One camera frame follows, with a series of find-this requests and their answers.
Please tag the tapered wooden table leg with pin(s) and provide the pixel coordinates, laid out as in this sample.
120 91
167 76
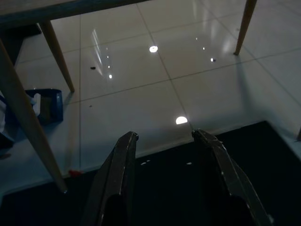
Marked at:
26 117
245 23
58 56

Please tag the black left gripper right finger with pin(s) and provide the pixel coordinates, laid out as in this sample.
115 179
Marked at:
218 174

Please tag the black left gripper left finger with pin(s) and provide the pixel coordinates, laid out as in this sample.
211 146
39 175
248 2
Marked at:
113 179

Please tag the blue open box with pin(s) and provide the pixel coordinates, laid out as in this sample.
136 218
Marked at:
50 106

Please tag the white plastic piece in box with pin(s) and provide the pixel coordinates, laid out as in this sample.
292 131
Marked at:
36 103

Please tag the wooden table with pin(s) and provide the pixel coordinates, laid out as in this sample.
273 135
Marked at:
47 9

